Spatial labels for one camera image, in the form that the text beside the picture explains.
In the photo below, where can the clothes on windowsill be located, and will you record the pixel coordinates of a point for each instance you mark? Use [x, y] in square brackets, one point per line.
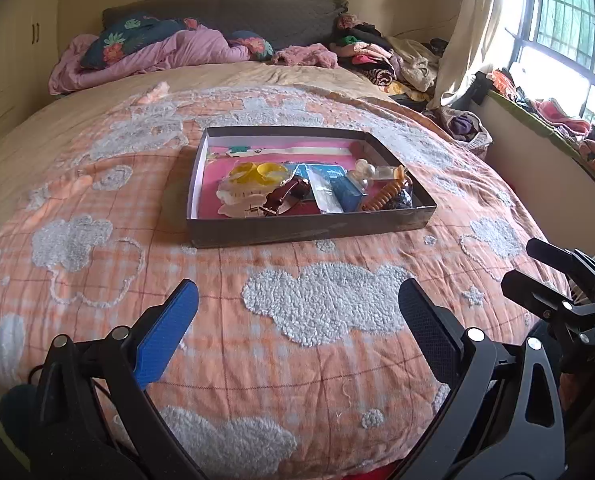
[557, 115]

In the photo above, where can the small dark floral pillow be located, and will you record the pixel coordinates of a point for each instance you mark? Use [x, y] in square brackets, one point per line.
[255, 45]

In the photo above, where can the grey cardboard box pink lining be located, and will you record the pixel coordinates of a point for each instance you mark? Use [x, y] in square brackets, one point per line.
[302, 230]

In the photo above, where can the orange plaid cloud blanket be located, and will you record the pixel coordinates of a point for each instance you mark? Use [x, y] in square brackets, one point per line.
[277, 310]

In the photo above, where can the floral bag of clothes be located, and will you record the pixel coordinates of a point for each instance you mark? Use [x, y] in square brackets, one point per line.
[465, 127]

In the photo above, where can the brown hair clip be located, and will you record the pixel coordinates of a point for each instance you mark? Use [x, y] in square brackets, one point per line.
[285, 199]

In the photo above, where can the blue printed card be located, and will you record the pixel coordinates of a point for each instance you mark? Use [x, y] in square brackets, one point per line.
[327, 170]

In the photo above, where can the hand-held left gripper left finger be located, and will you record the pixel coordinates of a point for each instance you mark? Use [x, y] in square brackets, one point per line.
[170, 327]

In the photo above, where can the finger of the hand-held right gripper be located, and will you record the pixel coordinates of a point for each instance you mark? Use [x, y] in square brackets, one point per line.
[527, 287]
[552, 255]

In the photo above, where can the beige bed sheet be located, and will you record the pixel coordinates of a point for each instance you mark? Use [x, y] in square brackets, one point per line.
[277, 72]

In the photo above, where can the dark bead packet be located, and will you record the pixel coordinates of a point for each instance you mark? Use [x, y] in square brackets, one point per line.
[402, 200]

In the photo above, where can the barred window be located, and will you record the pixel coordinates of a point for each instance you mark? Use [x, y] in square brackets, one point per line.
[567, 15]

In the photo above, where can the small clear plastic box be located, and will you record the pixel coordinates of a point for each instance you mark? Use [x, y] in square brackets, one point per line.
[391, 172]

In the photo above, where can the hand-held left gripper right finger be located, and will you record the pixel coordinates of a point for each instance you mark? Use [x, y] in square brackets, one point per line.
[430, 332]

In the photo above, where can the white hair claw clip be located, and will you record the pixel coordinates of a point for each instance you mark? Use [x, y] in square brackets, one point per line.
[237, 202]

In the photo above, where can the small blue box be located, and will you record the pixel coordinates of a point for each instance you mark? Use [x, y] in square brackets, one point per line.
[351, 195]

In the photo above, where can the cream wardrobe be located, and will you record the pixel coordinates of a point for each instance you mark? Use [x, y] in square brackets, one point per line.
[12, 50]

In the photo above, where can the yellow plastic hair accessory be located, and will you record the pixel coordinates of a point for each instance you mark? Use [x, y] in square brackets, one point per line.
[255, 172]

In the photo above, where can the cream curtain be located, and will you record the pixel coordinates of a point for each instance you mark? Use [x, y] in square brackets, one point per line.
[477, 30]

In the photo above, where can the pink duvet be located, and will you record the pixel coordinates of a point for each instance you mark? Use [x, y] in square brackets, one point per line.
[177, 50]

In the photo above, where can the pile of clothes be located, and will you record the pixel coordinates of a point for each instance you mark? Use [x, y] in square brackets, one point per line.
[382, 55]

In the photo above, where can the grey quilted headboard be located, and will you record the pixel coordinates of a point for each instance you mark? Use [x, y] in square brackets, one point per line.
[257, 15]

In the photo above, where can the large dark floral pillow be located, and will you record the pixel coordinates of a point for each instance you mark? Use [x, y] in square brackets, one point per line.
[122, 40]

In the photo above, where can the pink fuzzy garment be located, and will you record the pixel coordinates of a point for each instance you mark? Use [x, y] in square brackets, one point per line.
[305, 55]

